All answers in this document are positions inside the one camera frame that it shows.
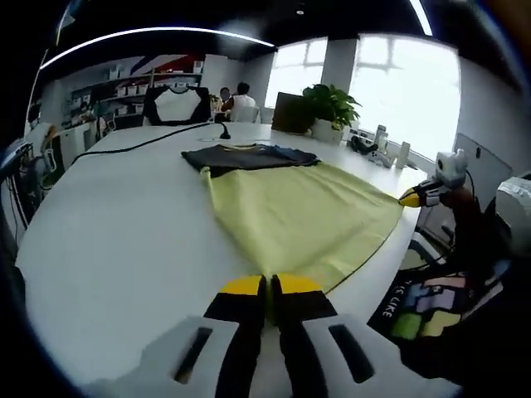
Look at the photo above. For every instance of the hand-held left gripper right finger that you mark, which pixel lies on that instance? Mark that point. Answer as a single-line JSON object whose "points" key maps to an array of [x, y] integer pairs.
{"points": [[323, 356]]}

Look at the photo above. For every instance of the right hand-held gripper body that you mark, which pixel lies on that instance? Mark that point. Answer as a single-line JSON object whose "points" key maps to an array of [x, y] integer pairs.
{"points": [[451, 170]]}

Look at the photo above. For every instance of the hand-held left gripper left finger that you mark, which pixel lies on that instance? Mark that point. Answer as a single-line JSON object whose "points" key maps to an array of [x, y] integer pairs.
{"points": [[191, 356]]}

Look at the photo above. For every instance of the yellow blue grey garment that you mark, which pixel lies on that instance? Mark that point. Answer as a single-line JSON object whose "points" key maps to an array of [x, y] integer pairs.
{"points": [[307, 215]]}

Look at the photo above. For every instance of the person's right hand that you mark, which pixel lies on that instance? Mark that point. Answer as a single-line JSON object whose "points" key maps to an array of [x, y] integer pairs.
{"points": [[458, 203]]}

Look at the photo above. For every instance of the white office chair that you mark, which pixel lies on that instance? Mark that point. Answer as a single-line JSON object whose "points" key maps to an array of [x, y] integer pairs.
{"points": [[107, 124], [431, 232]]}

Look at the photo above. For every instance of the grey flat panel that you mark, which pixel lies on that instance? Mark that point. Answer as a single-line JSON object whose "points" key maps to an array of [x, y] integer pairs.
{"points": [[489, 166]]}

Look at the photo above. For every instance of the white game controller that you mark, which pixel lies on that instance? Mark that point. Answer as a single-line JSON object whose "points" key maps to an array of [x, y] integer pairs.
{"points": [[381, 158]]}

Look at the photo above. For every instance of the white chest device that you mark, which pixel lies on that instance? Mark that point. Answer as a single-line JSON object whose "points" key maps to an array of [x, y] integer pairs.
{"points": [[514, 203]]}

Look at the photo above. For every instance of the clear bottle white cap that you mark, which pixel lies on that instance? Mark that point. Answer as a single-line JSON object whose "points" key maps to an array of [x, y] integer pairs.
{"points": [[381, 137]]}

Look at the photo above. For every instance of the dark grey curved device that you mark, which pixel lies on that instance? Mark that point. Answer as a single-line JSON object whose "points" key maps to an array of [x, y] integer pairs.
{"points": [[361, 145]]}

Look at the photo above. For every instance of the colourful printed bag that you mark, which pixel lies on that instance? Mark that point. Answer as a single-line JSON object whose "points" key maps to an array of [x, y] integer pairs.
{"points": [[435, 315]]}

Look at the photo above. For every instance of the green potted plant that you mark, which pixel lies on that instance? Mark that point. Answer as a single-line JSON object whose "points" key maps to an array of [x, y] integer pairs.
{"points": [[332, 103]]}

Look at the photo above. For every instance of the long ceiling light strip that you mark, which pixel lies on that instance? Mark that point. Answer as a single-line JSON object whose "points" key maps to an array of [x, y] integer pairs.
{"points": [[421, 16], [145, 31]]}

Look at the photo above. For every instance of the brown cardboard box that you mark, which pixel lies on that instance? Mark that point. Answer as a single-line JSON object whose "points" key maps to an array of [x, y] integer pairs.
{"points": [[290, 114]]}

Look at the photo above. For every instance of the black white raglan shirt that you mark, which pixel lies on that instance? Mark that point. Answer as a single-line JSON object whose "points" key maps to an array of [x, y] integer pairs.
{"points": [[176, 103]]}

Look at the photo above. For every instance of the wall shelf with white bins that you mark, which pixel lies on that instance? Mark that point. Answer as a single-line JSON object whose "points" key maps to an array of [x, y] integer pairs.
{"points": [[124, 89]]}

